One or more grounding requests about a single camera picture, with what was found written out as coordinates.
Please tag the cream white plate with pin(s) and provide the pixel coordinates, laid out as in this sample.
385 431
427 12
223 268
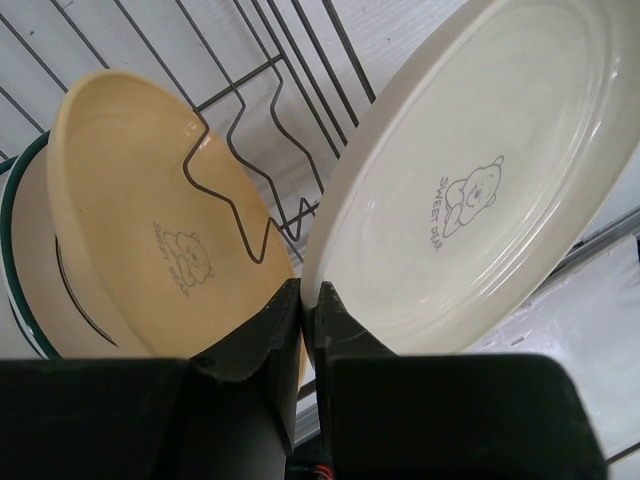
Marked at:
477 168

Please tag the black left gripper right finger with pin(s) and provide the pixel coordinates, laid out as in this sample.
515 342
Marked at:
356 391

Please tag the white black-rimmed plate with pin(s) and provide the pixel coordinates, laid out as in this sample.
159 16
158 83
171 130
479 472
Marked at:
65 325

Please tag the yellow bear plate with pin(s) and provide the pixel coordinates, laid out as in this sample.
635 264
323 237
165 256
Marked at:
165 240

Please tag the grey wire dish rack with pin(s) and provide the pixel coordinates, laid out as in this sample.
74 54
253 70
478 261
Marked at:
280 81

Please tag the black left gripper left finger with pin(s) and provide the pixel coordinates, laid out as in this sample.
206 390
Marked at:
244 394

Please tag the white green-rimmed plate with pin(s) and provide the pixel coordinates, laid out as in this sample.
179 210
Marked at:
22 313

